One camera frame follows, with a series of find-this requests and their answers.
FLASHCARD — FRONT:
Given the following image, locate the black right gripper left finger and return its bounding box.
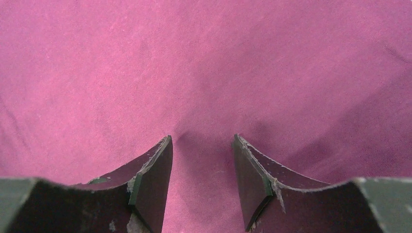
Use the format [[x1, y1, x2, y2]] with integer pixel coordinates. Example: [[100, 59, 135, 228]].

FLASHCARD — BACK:
[[0, 136, 173, 233]]

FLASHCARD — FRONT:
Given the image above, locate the maroon cloth wrap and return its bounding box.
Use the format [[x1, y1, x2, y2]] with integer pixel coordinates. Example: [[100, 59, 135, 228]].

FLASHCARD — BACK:
[[0, 0, 412, 233]]

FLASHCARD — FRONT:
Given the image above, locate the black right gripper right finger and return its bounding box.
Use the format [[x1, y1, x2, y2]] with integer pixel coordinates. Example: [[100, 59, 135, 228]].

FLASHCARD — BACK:
[[232, 134, 412, 233]]

